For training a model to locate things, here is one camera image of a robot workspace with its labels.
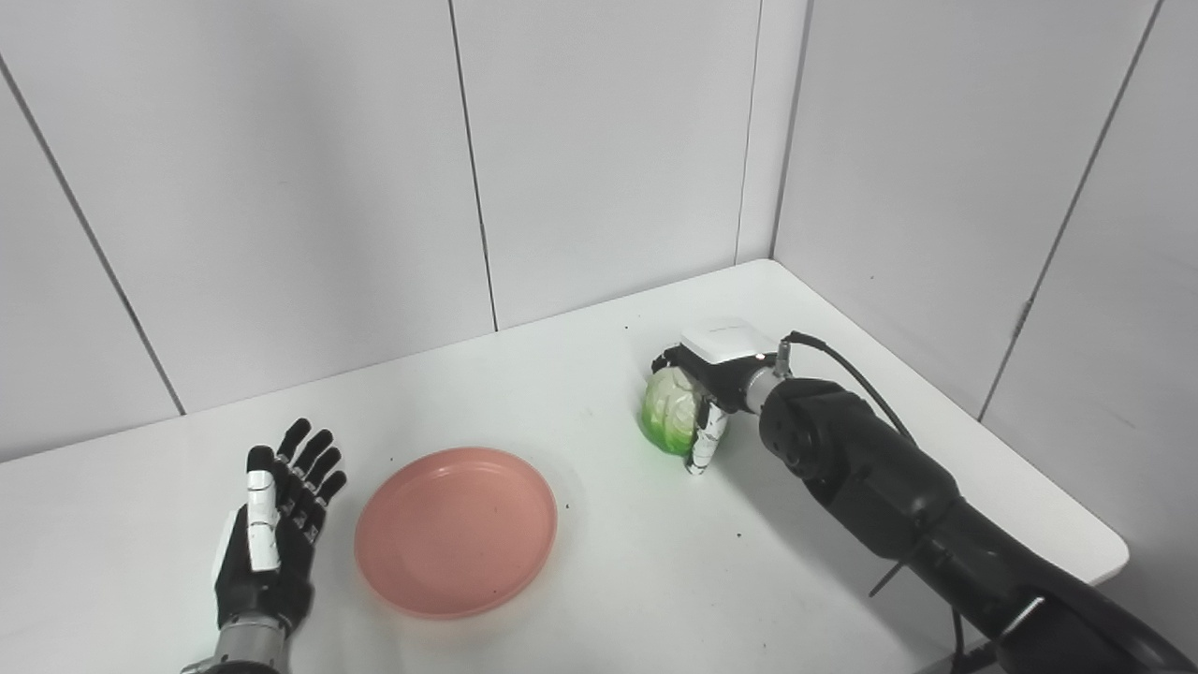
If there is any pink plate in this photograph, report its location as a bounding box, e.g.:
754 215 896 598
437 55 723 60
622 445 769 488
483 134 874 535
354 447 560 620

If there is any green white cabbage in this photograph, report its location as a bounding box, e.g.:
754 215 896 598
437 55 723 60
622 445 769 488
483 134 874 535
639 367 701 458

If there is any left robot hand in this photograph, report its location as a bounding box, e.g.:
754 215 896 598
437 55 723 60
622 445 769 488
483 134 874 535
213 418 348 637

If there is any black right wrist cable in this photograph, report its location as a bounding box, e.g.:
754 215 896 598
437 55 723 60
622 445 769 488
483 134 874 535
773 330 969 674

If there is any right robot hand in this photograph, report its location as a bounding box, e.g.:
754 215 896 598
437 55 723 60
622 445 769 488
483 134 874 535
651 318 780 476

